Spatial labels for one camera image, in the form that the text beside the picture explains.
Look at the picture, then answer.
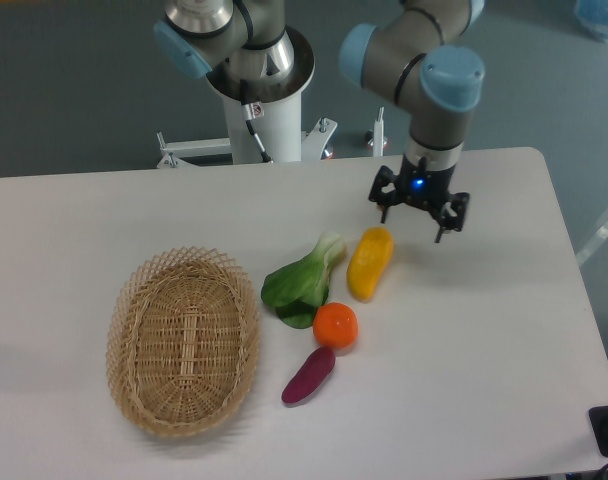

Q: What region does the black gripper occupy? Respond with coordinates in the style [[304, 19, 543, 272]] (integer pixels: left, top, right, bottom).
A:
[[368, 156, 470, 244]]

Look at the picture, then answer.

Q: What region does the yellow mango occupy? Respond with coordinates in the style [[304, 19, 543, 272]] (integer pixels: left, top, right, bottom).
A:
[[346, 227, 394, 302]]

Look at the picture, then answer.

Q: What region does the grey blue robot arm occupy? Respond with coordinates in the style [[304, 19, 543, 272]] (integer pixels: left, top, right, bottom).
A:
[[153, 1, 485, 233]]

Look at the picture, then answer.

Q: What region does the orange tangerine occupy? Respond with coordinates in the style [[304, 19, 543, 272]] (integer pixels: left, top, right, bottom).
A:
[[313, 302, 359, 349]]

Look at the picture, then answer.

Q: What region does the green bok choy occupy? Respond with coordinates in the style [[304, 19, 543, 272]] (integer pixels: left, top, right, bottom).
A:
[[260, 232, 346, 329]]

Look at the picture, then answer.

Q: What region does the purple sweet potato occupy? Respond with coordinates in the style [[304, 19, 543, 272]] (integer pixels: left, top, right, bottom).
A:
[[281, 347, 336, 405]]

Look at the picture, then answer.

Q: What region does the blue plastic bag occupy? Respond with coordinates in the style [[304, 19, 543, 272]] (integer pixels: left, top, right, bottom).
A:
[[574, 0, 608, 43]]

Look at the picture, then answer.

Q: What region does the woven wicker basket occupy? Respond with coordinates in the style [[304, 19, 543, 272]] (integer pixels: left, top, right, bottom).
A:
[[106, 247, 260, 438]]

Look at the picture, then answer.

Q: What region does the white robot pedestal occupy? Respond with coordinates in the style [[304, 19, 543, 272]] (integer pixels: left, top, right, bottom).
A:
[[157, 27, 338, 168]]

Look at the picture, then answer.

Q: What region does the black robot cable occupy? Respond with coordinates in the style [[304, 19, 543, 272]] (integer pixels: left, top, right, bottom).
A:
[[239, 78, 274, 165]]

